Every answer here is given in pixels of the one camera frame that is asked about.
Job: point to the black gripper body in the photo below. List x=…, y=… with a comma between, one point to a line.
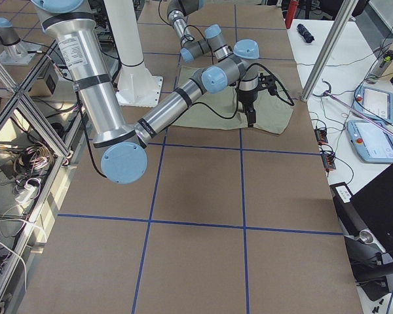
x=247, y=98

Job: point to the black laptop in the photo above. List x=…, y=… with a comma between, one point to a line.
x=374, y=204

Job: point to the aluminium frame post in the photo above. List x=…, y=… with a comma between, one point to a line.
x=331, y=40

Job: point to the brown paper table mat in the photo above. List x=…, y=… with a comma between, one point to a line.
x=238, y=221

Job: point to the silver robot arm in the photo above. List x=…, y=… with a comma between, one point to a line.
x=196, y=36
x=127, y=117

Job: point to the folded dark blue umbrella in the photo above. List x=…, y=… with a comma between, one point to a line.
x=305, y=33

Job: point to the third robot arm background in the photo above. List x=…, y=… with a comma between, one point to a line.
x=15, y=52

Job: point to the teach pendant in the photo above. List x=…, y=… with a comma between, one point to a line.
x=374, y=103
x=371, y=143

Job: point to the far teach pendant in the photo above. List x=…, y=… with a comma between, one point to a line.
x=374, y=103

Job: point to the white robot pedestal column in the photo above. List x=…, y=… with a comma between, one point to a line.
x=124, y=27

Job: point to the black camera stand device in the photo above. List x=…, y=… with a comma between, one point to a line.
x=372, y=268

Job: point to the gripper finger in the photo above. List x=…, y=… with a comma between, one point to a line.
x=251, y=118

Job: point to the near teach pendant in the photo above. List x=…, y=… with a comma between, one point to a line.
x=371, y=143

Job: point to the metal grabber tool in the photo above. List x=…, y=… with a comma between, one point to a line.
x=327, y=93

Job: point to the white label black box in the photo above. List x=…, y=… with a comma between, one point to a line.
x=342, y=191

